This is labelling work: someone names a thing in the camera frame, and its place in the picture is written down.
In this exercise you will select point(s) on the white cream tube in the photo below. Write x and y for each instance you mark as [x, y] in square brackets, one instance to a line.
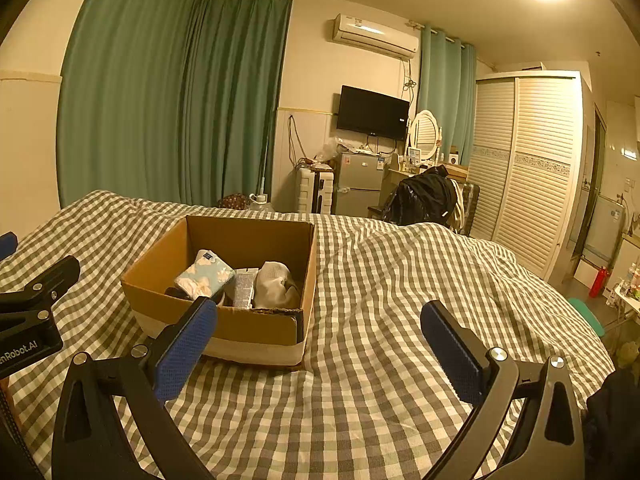
[245, 287]

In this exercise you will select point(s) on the narrow green curtain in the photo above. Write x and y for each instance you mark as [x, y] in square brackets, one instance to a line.
[445, 90]

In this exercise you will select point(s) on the white oval mirror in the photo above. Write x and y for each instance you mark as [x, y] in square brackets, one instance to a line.
[425, 132]

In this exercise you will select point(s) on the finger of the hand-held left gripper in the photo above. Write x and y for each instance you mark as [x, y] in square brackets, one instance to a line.
[55, 277]
[7, 246]

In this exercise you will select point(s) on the wide green curtain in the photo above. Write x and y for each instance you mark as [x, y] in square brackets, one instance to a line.
[165, 100]

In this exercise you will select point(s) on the brown patterned bag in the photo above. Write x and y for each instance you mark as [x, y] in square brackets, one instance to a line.
[234, 202]

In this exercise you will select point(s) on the green stool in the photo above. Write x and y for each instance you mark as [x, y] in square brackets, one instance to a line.
[585, 312]

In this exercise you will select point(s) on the white cloth bag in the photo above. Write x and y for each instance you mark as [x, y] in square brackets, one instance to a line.
[275, 285]

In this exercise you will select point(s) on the white louvered wardrobe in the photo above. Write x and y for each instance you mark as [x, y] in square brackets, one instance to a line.
[530, 170]

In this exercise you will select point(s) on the black wall television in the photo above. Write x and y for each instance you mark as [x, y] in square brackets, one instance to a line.
[372, 112]

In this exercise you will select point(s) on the white suitcase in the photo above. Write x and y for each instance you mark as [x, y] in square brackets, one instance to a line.
[315, 190]

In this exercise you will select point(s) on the blue floral tissue packet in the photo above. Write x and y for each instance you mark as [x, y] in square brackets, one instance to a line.
[205, 275]

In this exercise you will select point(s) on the grey checkered blanket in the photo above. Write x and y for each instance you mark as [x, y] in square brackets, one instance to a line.
[380, 300]

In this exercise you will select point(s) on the small silver fridge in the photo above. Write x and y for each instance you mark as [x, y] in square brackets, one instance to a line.
[357, 185]

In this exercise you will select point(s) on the white air conditioner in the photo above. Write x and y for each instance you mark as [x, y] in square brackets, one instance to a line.
[372, 35]

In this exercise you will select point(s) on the black jacket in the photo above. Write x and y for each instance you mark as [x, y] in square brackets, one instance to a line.
[420, 195]

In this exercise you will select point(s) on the dark clothing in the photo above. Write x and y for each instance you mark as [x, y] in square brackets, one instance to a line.
[615, 425]

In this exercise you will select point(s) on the red fire extinguisher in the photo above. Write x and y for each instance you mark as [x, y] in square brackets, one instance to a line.
[598, 282]

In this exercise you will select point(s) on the cardboard box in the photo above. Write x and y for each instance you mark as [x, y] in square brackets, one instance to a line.
[250, 330]

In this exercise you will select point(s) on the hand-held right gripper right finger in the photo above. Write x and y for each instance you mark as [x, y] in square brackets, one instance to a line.
[452, 355]

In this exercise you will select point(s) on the clear plastic bag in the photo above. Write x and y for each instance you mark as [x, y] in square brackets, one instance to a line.
[330, 149]

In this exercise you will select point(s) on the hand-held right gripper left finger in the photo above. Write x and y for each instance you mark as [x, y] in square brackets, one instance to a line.
[185, 345]

